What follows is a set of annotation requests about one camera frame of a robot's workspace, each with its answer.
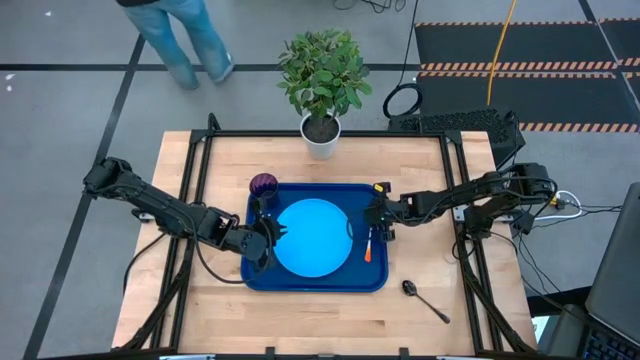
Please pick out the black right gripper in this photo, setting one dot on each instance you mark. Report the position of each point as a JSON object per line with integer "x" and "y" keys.
{"x": 382, "y": 212}

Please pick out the green plant with white pot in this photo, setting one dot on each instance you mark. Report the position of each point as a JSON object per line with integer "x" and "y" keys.
{"x": 322, "y": 75}

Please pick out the black metal table frame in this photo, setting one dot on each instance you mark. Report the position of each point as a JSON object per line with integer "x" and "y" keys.
{"x": 400, "y": 134}

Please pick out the blue plastic serving tray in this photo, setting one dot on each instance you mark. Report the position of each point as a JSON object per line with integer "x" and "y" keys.
{"x": 360, "y": 277}

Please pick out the dark grey laptop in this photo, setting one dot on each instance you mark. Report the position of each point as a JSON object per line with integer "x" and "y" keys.
{"x": 617, "y": 270}

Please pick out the person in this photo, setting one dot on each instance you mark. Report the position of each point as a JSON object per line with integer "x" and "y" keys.
{"x": 170, "y": 35}

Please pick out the teal round plate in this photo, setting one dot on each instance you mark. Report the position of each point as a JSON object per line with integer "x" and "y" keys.
{"x": 312, "y": 240}

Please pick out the purple translucent cup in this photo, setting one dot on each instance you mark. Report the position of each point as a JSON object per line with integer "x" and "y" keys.
{"x": 263, "y": 184}

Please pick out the black mat with hazard stripes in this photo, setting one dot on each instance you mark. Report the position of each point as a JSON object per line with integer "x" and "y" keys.
{"x": 460, "y": 97}
{"x": 460, "y": 45}

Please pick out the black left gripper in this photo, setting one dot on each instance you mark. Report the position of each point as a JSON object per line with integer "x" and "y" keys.
{"x": 247, "y": 240}

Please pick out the dark metal spoon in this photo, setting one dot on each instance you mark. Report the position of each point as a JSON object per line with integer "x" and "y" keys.
{"x": 411, "y": 288}

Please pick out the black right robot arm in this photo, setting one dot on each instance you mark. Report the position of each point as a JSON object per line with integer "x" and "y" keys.
{"x": 475, "y": 192}

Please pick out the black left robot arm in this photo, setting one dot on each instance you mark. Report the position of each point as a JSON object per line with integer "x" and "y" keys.
{"x": 160, "y": 207}

